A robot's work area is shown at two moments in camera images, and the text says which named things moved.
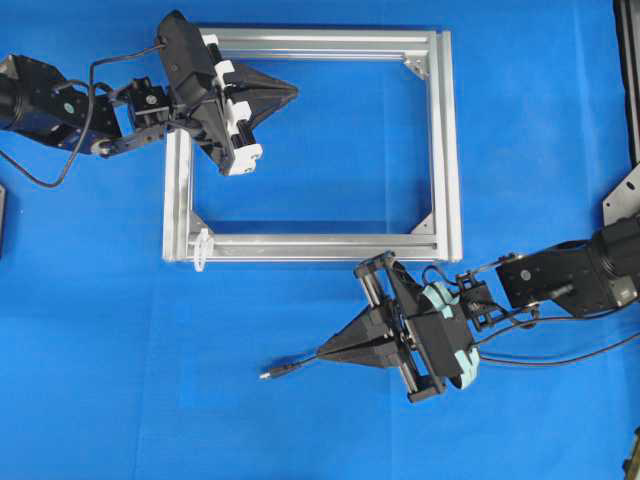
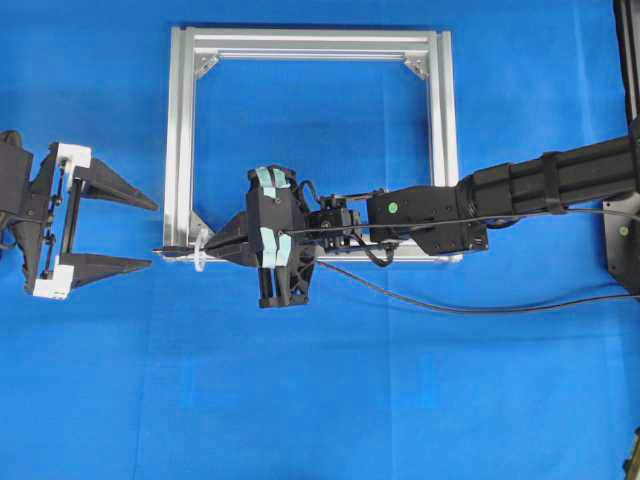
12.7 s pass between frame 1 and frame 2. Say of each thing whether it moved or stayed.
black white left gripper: moved
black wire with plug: moved
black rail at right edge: stayed
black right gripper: moved
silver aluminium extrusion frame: stayed
